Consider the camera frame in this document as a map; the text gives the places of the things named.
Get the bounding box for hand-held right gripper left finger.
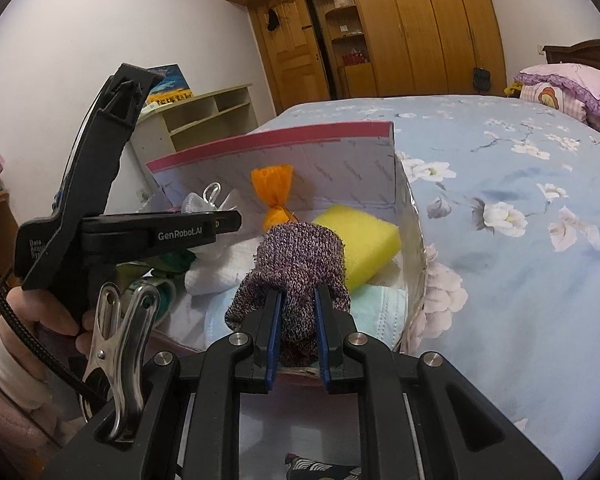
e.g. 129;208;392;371
40;287;283;480

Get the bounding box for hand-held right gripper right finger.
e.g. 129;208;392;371
314;285;563;480

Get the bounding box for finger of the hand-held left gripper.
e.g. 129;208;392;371
211;210;243;236

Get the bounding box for orange mesh pouch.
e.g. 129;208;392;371
250;163;297;233

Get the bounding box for green ribbon bow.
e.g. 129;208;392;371
155;250;197;273

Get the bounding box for purple knit sock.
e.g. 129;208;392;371
224;222;353;368

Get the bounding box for yellow sponge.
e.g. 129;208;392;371
312;204;401;293

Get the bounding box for person's left forearm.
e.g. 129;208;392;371
0;317;88;480

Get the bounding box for person's left hand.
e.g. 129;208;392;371
5;285;96;357

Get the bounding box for clear plastic wrapper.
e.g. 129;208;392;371
180;182;241;216

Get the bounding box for white cloth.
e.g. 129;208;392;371
184;237;261;297

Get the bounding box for light blue face mask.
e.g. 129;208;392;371
202;280;411;353

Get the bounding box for green and white tape roll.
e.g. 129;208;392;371
115;275;178;331

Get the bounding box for beige shelf unit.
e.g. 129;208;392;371
130;84;260;191

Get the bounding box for blue and yellow painting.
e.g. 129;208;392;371
145;64;195;107

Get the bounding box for black patterned cloth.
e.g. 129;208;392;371
284;452;363;480

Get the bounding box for metal spring clip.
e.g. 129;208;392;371
82;282;161;443

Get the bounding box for wooden door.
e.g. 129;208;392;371
249;0;331;116

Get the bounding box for wooden wardrobe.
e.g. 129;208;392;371
220;0;508;101

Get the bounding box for bed with floral sheet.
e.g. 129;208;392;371
160;94;600;480

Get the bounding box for pink ruffled pillow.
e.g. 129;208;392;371
513;62;600;133

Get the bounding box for dark wooden headboard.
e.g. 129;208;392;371
542;39;600;68

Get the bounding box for black braided cable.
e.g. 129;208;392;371
0;247;106;403

